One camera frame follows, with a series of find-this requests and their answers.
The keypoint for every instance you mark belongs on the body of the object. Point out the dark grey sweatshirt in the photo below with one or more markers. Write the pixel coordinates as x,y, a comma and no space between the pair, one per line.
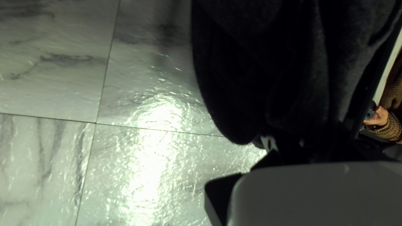
251,62

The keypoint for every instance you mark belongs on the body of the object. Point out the person's hand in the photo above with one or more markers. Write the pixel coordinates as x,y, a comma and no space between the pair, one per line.
380,117

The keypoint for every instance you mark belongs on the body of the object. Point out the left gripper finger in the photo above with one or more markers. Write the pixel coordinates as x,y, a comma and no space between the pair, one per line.
223,194

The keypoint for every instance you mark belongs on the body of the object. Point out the person's forearm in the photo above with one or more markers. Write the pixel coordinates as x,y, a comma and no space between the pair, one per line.
391,128

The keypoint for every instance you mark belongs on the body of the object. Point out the black handheld controller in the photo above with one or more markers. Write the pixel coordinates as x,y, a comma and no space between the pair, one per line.
370,111

